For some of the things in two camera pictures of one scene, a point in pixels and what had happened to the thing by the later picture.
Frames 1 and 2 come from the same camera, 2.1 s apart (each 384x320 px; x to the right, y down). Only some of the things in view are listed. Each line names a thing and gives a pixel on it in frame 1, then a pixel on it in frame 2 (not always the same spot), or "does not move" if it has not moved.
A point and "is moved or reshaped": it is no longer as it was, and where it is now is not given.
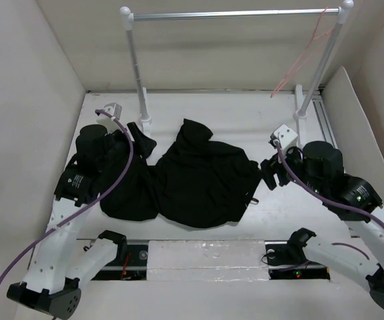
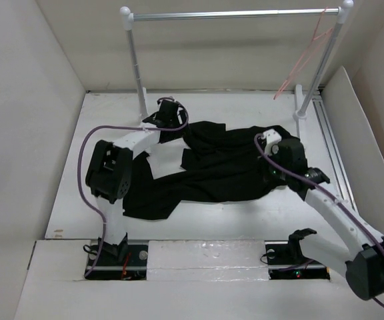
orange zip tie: (125, 264) does not move
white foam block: (207, 260) does not move
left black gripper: (143, 145) → (181, 116)
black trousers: (201, 183) is moved or reshaped
